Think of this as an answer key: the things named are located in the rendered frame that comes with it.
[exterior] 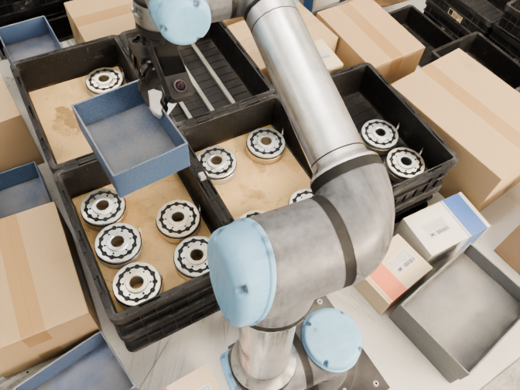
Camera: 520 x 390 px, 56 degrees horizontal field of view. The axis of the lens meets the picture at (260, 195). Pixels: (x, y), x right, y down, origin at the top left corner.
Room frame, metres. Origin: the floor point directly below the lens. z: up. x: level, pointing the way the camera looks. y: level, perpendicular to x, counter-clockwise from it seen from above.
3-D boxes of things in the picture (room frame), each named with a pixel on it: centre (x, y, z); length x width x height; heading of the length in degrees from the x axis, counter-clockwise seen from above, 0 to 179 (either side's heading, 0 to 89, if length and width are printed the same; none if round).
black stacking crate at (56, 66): (0.86, 0.47, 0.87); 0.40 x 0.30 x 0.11; 35
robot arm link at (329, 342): (0.30, -0.16, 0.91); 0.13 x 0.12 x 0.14; 118
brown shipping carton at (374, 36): (1.36, -0.29, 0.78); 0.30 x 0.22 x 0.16; 36
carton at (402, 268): (0.55, -0.35, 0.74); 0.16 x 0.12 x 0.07; 134
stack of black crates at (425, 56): (2.03, -0.66, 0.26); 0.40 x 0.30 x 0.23; 38
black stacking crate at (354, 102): (0.87, -0.25, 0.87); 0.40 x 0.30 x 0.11; 35
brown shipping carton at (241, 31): (1.29, 0.00, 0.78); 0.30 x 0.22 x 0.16; 129
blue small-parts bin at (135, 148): (0.60, 0.26, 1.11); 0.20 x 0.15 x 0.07; 39
